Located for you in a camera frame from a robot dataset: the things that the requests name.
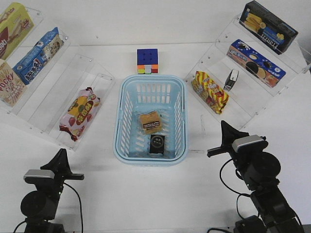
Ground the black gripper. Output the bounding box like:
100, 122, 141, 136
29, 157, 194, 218
207, 120, 249, 158
40, 148, 85, 194

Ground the black tissue box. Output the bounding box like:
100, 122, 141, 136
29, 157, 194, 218
224, 69, 239, 91
149, 134, 165, 155

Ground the bread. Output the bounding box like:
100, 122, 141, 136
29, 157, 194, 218
133, 109, 164, 135

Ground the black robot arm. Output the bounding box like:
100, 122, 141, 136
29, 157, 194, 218
207, 120, 304, 233
13, 148, 84, 233

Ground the black tissue box on shelf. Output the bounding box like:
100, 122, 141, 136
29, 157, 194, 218
224, 69, 239, 91

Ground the light blue plastic basket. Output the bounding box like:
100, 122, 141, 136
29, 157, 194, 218
113, 75, 188, 166

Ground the red yellow striped snack pack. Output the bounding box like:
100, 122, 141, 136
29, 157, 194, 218
191, 71, 229, 114

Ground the pink strawberry cake pack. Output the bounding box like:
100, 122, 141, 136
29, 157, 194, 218
59, 87, 101, 141

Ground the clear acrylic right shelf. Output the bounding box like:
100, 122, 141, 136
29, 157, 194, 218
185, 17, 311, 134

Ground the clear acrylic shelf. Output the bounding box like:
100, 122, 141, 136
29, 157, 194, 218
185, 17, 311, 134
0, 7, 115, 150

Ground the clear acrylic left shelf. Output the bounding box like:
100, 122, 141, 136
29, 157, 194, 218
0, 7, 115, 150

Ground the blue cookie box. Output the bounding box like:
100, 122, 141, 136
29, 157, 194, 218
227, 39, 286, 88

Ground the beige Pocky box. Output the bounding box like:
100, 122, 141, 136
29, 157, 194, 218
0, 59, 27, 107

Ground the multicolour puzzle cube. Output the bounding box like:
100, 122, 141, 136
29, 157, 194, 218
137, 49, 158, 74

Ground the blue cookie bag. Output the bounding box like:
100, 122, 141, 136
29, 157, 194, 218
13, 27, 64, 85

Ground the black yellow cracker box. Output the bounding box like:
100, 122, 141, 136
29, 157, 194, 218
239, 0, 298, 54

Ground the yellow green snack box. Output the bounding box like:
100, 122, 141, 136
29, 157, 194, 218
0, 2, 34, 60

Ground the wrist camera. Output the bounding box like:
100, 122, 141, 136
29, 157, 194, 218
232, 134, 268, 153
23, 169, 55, 184

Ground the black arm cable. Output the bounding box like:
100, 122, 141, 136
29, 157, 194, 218
207, 160, 251, 233
13, 182, 83, 233

